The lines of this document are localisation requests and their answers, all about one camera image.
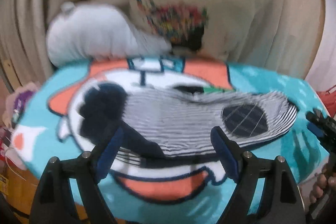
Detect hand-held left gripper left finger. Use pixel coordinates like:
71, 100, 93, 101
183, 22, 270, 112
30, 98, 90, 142
29, 126, 124, 224

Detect cardboard box with yellow label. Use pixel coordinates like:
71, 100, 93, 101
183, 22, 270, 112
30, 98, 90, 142
0, 165, 88, 224

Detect navy striped pants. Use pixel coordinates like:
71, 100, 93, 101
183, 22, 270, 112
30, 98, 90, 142
78, 82, 298, 169

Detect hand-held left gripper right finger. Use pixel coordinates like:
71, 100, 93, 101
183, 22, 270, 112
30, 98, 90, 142
211, 126, 306, 224

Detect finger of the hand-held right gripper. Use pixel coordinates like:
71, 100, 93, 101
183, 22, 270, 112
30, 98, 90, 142
308, 122, 336, 154
306, 109, 336, 135

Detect person's right hand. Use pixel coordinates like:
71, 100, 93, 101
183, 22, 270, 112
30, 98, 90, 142
309, 164, 332, 204

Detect grey plush pillow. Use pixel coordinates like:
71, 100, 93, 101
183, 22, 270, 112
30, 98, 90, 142
47, 2, 172, 67

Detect red cloth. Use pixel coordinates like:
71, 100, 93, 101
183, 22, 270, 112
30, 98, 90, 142
316, 84, 336, 109

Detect teal cartoon printed blanket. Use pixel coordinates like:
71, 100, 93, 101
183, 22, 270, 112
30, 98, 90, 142
12, 55, 332, 223

